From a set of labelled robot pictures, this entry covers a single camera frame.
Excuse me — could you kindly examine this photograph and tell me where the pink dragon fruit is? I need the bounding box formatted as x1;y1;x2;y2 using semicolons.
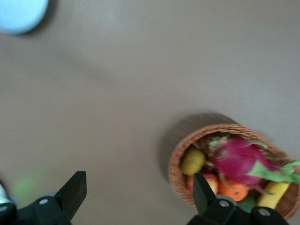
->
208;135;300;195

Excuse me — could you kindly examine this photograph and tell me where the blue bowl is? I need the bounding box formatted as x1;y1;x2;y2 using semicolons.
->
0;0;50;35

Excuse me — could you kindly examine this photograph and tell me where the red yellow apple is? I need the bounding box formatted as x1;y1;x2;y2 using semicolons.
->
187;172;220;195

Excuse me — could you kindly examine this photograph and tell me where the brown table cover cloth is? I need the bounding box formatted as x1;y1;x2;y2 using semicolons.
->
0;0;300;225

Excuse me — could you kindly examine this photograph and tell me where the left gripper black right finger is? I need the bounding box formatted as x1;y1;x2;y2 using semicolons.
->
187;172;253;225

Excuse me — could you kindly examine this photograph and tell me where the brown-green kiwi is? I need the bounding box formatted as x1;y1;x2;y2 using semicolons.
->
180;147;206;176

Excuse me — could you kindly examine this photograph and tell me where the orange mandarin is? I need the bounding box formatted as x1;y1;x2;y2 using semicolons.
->
217;179;249;202

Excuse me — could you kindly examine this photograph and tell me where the yellow banana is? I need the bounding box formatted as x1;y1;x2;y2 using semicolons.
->
256;180;291;209

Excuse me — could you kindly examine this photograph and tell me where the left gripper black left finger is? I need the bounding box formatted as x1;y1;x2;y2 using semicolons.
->
16;171;87;225

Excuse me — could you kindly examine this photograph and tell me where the dark green avocado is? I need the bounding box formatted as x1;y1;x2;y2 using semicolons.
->
238;193;258;213

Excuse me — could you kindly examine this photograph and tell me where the brown wicker basket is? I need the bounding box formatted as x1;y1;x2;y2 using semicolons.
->
167;123;300;222

